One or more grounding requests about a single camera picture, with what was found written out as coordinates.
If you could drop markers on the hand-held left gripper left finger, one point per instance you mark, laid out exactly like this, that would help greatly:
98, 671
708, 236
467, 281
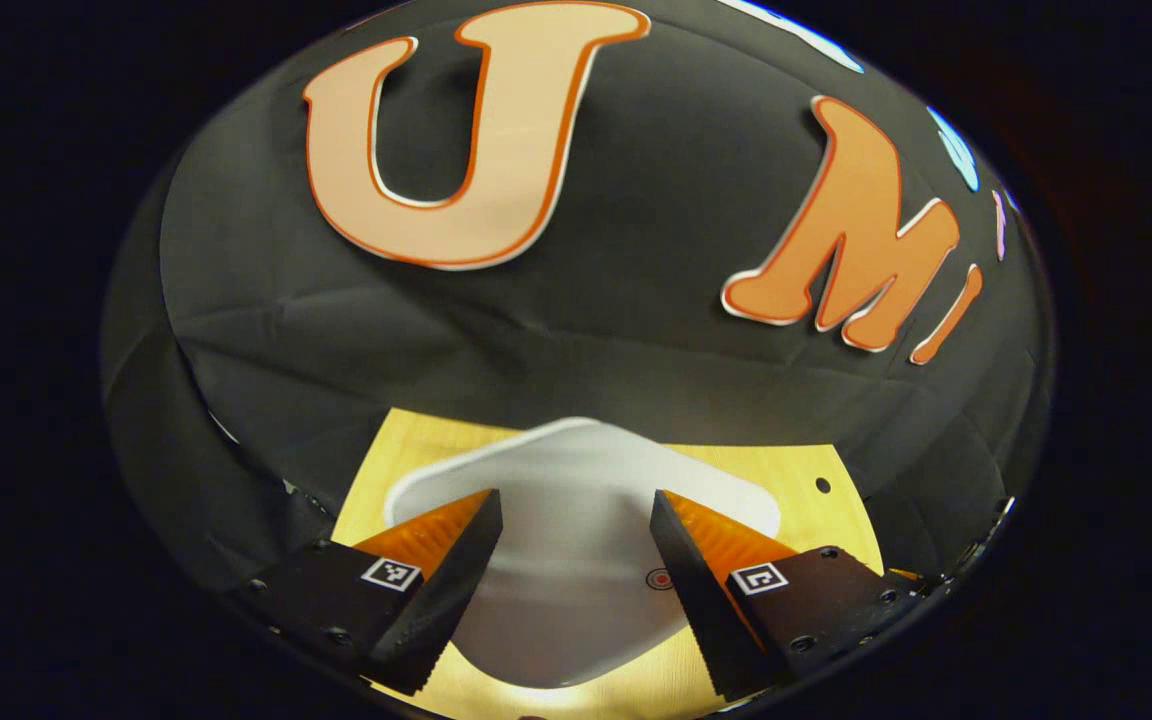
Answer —
446, 590

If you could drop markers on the black backdrop cloth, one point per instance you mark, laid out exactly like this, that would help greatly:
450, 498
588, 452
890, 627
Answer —
586, 330

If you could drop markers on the white desktop garbage bin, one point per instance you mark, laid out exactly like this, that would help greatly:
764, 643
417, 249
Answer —
576, 500

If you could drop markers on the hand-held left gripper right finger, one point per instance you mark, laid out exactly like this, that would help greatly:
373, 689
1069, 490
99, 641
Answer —
696, 600

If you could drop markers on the wooden desktop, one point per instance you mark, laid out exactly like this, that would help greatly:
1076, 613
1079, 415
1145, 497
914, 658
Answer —
816, 520

